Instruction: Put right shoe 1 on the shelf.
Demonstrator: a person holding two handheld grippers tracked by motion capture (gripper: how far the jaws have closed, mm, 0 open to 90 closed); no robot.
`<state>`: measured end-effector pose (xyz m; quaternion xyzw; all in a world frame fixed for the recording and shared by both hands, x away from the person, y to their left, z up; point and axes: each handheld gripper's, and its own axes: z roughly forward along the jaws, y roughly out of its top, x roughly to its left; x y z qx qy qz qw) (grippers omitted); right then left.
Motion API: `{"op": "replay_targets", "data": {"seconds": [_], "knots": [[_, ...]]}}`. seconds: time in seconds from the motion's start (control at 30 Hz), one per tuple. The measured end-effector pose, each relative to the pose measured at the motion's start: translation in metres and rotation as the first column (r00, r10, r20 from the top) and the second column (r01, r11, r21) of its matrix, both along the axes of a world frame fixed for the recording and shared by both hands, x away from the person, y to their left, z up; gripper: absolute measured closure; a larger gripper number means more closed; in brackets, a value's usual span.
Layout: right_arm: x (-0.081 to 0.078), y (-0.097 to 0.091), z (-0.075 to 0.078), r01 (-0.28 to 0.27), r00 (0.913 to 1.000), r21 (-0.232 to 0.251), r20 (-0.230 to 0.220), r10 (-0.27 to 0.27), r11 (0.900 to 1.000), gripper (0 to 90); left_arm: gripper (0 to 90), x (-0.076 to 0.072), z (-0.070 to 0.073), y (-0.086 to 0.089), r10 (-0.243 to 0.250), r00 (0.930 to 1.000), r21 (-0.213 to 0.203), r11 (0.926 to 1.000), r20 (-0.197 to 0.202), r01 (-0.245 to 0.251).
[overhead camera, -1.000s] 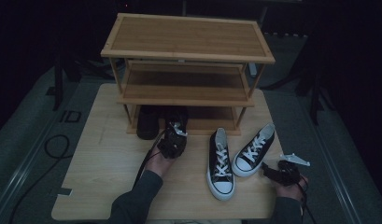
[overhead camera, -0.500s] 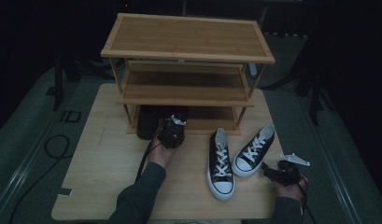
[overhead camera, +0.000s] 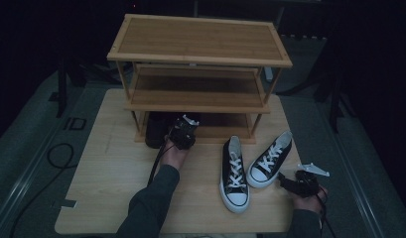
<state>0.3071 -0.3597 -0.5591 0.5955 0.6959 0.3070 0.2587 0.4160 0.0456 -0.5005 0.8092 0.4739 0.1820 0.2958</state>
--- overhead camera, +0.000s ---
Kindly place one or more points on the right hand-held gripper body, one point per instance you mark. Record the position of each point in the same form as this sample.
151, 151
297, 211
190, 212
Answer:
306, 186

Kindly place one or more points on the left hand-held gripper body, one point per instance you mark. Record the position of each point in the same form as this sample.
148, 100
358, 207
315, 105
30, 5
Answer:
184, 135

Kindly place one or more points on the black white canvas sneaker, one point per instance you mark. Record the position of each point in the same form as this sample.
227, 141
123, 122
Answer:
235, 185
271, 158

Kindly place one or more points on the wooden shoe rack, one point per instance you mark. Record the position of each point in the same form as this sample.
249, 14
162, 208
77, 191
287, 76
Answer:
197, 39

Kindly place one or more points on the person's right hand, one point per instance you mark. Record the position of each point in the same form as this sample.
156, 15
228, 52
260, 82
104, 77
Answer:
309, 203

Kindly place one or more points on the person's left hand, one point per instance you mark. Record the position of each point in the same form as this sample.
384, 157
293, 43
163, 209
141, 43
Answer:
174, 157

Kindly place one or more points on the black metal stand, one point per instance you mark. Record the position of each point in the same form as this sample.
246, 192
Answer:
335, 105
61, 89

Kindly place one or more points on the small white object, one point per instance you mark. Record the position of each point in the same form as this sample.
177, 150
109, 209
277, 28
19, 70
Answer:
268, 74

